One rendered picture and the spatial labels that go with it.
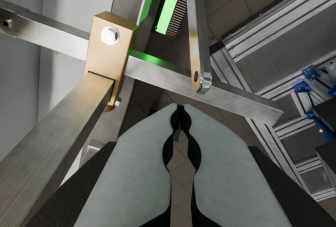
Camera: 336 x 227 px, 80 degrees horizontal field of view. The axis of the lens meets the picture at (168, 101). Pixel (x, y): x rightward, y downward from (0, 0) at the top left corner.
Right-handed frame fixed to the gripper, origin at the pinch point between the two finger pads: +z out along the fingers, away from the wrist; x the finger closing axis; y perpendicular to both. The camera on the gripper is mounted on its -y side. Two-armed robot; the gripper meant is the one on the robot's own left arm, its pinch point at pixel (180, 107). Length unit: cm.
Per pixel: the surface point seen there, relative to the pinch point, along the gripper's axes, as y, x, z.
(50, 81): 15, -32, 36
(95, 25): -2.2, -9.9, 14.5
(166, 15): -1.9, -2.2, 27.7
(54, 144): 4.6, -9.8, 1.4
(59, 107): 3.9, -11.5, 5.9
